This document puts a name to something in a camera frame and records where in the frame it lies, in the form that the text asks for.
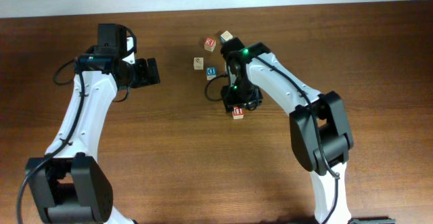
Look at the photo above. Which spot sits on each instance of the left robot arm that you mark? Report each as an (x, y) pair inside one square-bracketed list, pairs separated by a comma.
[(67, 184)]

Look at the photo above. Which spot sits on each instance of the red letter U block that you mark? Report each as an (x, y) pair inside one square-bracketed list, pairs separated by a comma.
[(237, 113)]

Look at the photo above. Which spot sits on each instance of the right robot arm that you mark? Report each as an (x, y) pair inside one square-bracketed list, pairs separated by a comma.
[(320, 133)]

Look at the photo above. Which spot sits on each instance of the wooden block blue side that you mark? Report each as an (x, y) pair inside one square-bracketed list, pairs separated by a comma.
[(225, 37)]

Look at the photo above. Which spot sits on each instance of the red number three block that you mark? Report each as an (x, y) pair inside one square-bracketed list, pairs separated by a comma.
[(210, 44)]

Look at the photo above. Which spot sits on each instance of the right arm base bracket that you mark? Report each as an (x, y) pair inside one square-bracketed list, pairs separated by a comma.
[(372, 221)]

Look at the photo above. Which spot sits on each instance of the wooden block brown picture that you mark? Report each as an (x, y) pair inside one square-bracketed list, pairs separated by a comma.
[(198, 63)]

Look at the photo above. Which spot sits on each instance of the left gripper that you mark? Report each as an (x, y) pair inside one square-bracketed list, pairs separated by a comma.
[(147, 76)]

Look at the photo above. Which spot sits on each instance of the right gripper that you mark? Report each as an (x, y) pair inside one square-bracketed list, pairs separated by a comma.
[(241, 102)]

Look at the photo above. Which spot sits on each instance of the blue letter D block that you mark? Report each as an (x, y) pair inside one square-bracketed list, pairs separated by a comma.
[(211, 72)]

